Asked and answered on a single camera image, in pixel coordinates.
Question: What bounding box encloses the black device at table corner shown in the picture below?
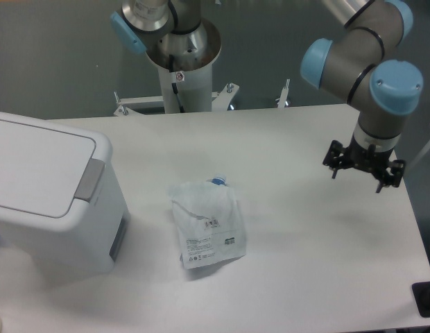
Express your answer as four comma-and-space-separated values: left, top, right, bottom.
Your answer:
412, 282, 430, 318

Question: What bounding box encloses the white pedestal base frame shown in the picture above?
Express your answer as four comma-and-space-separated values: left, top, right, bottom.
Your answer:
112, 79, 292, 117

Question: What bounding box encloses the white trash can lid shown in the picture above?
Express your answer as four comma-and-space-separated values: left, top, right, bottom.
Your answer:
0, 120, 96, 218

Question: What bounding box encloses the black cable on pedestal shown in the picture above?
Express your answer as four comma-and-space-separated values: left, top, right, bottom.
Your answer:
168, 54, 185, 113

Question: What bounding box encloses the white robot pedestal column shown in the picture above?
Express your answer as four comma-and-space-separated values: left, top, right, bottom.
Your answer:
157, 65, 212, 114

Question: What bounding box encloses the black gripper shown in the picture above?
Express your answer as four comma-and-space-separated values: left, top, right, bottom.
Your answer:
322, 139, 406, 194

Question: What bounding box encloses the silver blue robot arm base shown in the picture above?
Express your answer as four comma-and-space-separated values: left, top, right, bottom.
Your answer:
110, 1, 221, 72

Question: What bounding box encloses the white frame at right edge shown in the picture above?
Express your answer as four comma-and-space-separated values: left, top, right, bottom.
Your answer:
406, 140, 430, 173

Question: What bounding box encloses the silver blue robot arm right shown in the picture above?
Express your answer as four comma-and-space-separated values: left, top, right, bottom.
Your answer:
300, 1, 424, 187

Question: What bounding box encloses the white spouted refill pouch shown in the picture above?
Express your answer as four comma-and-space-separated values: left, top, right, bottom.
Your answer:
168, 174, 247, 270

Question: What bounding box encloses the white trash can body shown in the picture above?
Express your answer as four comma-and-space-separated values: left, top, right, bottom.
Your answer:
0, 112, 130, 273

